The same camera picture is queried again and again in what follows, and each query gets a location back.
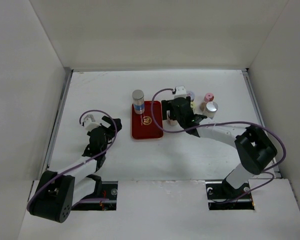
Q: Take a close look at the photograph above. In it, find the silver cap white bottle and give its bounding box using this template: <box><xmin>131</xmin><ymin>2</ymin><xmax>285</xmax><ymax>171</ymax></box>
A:
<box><xmin>203</xmin><ymin>101</ymin><xmax>219</xmax><ymax>119</ymax></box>

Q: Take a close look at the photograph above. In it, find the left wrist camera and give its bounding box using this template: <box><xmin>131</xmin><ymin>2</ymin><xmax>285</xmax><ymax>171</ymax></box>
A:
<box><xmin>83</xmin><ymin>118</ymin><xmax>100</xmax><ymax>132</ymax></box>

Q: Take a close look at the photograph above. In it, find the aluminium table rail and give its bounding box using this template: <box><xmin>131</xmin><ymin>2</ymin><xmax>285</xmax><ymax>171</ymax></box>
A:
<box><xmin>38</xmin><ymin>67</ymin><xmax>74</xmax><ymax>177</ymax></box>
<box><xmin>242</xmin><ymin>68</ymin><xmax>282</xmax><ymax>179</ymax></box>

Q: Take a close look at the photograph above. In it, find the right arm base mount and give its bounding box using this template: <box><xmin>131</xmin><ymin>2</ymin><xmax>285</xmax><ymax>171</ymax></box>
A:
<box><xmin>205</xmin><ymin>181</ymin><xmax>255</xmax><ymax>211</ymax></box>

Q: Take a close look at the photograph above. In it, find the small jar red label lid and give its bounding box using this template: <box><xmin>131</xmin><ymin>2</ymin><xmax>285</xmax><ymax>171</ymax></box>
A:
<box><xmin>186</xmin><ymin>91</ymin><xmax>195</xmax><ymax>102</ymax></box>

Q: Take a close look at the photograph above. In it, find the purple cable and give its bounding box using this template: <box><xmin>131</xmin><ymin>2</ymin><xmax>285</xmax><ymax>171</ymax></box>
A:
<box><xmin>26</xmin><ymin>109</ymin><xmax>118</xmax><ymax>213</ymax></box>
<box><xmin>150</xmin><ymin>87</ymin><xmax>288</xmax><ymax>205</ymax></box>

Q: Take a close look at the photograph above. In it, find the red rectangular tray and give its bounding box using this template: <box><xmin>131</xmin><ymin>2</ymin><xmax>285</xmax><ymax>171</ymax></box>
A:
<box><xmin>131</xmin><ymin>100</ymin><xmax>164</xmax><ymax>140</ymax></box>

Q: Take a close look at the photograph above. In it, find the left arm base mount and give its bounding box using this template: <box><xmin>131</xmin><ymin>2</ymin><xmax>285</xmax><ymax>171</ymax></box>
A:
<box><xmin>71</xmin><ymin>174</ymin><xmax>119</xmax><ymax>211</ymax></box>

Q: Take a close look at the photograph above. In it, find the tall blue label spice bottle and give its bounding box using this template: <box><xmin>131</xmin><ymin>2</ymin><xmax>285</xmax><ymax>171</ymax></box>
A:
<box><xmin>132</xmin><ymin>89</ymin><xmax>145</xmax><ymax>115</ymax></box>

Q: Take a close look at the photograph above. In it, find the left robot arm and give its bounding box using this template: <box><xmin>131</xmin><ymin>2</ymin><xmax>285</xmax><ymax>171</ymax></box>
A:
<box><xmin>26</xmin><ymin>114</ymin><xmax>122</xmax><ymax>223</ymax></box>

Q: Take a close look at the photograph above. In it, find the left aluminium table rail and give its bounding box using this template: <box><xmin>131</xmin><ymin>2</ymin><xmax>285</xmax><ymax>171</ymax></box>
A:
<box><xmin>38</xmin><ymin>67</ymin><xmax>74</xmax><ymax>177</ymax></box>

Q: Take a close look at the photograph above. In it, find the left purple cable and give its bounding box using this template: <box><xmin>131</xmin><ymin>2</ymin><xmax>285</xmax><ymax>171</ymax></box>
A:
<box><xmin>26</xmin><ymin>109</ymin><xmax>118</xmax><ymax>213</ymax></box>

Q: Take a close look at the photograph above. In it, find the right aluminium table rail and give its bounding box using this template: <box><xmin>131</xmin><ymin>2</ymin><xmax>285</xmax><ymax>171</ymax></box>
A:
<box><xmin>242</xmin><ymin>68</ymin><xmax>282</xmax><ymax>179</ymax></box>

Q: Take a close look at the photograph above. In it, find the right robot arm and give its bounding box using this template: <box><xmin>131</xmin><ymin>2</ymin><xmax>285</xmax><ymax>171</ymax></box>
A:
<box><xmin>161</xmin><ymin>97</ymin><xmax>278</xmax><ymax>199</ymax></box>

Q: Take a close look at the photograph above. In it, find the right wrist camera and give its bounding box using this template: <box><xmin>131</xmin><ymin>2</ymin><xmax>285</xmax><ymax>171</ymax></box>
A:
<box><xmin>172</xmin><ymin>85</ymin><xmax>187</xmax><ymax>99</ymax></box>

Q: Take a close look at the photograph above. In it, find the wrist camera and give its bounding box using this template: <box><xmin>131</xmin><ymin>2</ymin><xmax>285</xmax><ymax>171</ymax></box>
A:
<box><xmin>83</xmin><ymin>118</ymin><xmax>100</xmax><ymax>132</ymax></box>
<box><xmin>172</xmin><ymin>85</ymin><xmax>187</xmax><ymax>99</ymax></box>

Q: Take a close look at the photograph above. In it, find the pink cap bottle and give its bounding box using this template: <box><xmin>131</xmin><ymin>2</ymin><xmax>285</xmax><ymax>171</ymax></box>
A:
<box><xmin>199</xmin><ymin>92</ymin><xmax>215</xmax><ymax>112</ymax></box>

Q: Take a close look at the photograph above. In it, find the cream yellow cap bottle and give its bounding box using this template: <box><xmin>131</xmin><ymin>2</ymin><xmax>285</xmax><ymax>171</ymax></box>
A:
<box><xmin>190</xmin><ymin>101</ymin><xmax>196</xmax><ymax>112</ymax></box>

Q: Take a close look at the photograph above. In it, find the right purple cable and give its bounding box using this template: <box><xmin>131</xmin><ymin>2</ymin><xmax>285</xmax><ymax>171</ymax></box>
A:
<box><xmin>150</xmin><ymin>87</ymin><xmax>288</xmax><ymax>205</ymax></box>

